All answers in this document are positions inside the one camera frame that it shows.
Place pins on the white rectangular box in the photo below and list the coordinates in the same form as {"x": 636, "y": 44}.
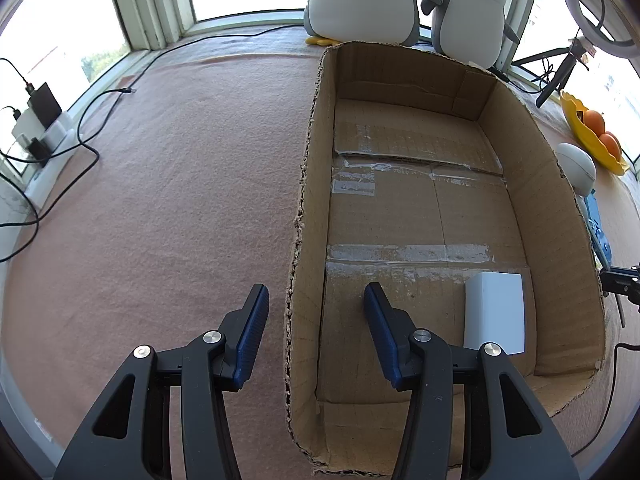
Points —
{"x": 494, "y": 310}

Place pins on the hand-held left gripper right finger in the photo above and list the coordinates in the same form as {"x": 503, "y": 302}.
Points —
{"x": 382, "y": 332}

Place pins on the orange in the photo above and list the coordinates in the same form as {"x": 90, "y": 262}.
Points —
{"x": 610, "y": 145}
{"x": 594, "y": 121}

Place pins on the white round device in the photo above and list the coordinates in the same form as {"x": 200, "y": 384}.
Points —
{"x": 575, "y": 165}

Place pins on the cardboard box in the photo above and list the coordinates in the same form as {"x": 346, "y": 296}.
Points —
{"x": 400, "y": 210}

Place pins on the blue flat case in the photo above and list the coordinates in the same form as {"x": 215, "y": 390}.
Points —
{"x": 597, "y": 225}

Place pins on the large penguin plush toy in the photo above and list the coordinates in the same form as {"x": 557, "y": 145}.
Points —
{"x": 360, "y": 0}

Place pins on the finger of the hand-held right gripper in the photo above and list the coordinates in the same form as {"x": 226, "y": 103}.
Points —
{"x": 622, "y": 282}

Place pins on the black plug adapter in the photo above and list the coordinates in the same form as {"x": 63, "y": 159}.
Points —
{"x": 39, "y": 149}

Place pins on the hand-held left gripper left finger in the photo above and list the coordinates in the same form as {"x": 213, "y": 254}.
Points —
{"x": 250, "y": 330}

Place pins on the small penguin plush toy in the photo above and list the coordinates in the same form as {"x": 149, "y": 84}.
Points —
{"x": 470, "y": 15}

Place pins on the white window frame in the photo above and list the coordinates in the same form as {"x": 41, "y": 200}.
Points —
{"x": 150, "y": 10}

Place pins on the yellow fruit plate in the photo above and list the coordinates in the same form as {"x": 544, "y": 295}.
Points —
{"x": 570, "y": 107}

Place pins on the pink blanket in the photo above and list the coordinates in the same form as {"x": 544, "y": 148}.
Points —
{"x": 175, "y": 210}

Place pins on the white charger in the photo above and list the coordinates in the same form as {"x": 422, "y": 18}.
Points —
{"x": 27, "y": 127}

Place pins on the black tripod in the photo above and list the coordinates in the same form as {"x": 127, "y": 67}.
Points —
{"x": 555, "y": 81}

